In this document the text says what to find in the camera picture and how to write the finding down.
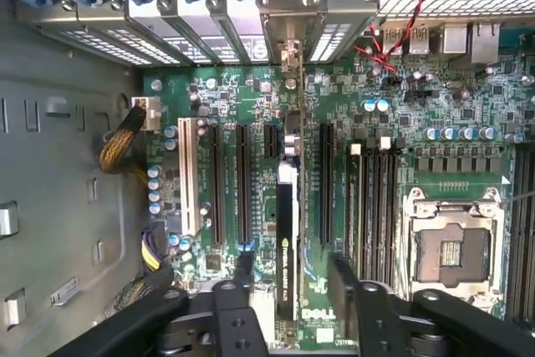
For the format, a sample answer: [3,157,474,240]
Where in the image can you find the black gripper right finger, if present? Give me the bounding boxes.
[329,255,535,357]

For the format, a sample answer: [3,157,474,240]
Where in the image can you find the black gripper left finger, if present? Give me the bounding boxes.
[49,247,268,357]

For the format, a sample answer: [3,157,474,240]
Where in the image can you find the CPU socket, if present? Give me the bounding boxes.
[403,185,509,316]

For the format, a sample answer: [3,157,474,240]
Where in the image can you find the metal socket cover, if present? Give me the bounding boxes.
[407,196,505,303]

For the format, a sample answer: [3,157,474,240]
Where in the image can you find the long black expansion slot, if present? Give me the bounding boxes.
[235,122,253,252]
[318,121,337,246]
[207,122,227,246]

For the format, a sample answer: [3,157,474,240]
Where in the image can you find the white expansion slot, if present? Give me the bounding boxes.
[177,116,202,237]

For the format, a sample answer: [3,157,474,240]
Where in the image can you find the short black expansion slot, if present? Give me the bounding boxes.
[262,124,280,158]

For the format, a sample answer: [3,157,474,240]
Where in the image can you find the green motherboard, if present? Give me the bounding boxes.
[141,22,535,357]

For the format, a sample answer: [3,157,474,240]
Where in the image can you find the grey open PC case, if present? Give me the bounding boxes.
[0,0,535,357]

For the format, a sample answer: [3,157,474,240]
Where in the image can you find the yellow power wire bundle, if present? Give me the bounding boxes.
[112,222,175,320]

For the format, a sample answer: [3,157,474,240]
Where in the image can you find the thin wire locking lever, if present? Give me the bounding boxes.
[497,191,535,207]

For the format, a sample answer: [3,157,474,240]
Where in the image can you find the braided yellow black wire bundle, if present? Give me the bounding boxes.
[98,95,162,176]

